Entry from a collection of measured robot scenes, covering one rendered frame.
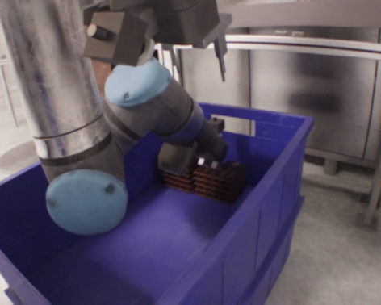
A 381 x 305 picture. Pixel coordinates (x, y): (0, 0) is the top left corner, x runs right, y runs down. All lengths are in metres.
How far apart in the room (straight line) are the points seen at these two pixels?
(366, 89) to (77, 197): 1.01
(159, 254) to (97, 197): 0.31
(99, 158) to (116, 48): 0.16
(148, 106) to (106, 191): 0.16
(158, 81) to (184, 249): 0.34
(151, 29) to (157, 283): 0.44
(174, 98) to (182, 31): 0.25
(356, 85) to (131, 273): 0.95
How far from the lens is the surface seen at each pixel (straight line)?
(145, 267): 0.57
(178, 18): 0.19
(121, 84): 0.42
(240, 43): 0.87
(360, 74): 1.12
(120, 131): 0.43
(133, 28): 0.18
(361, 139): 1.18
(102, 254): 0.62
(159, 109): 0.42
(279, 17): 0.89
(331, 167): 1.30
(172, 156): 0.53
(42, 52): 0.28
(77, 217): 0.32
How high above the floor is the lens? 0.64
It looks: 26 degrees down
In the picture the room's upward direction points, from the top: 5 degrees counter-clockwise
